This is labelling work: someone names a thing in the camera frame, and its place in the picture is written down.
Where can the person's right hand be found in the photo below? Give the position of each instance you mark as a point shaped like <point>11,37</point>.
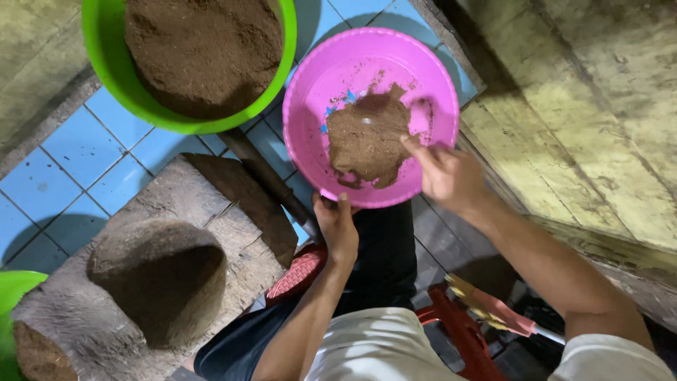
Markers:
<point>452,177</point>

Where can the person's left hand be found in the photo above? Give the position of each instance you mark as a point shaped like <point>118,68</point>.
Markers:
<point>338,233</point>

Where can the person's right fingers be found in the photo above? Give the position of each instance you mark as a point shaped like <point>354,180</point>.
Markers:
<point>420,153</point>

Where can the pink plastic basin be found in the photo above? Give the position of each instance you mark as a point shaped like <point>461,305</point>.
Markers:
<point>338,69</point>

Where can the brown powder clump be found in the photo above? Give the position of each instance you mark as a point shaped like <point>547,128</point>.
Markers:
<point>365,148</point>

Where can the person's black trousers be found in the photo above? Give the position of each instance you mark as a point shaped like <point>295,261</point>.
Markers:
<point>383,254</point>

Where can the red patterned sandal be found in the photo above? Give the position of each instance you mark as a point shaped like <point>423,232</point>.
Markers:
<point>297,275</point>

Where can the red plastic stool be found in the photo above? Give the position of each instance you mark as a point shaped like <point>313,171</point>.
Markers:
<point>460,331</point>

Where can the person's white shirt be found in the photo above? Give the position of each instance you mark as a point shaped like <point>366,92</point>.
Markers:
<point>370,346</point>

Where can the brown powder heap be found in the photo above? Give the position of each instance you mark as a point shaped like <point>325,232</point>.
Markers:
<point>203,50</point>

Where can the weathered wooden chopping block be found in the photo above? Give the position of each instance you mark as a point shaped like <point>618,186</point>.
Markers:
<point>174,196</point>

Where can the green plastic basin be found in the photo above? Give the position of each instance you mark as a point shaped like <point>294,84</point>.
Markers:
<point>108,63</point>

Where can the green plastic tub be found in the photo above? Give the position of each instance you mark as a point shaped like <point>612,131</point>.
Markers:
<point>13,288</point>

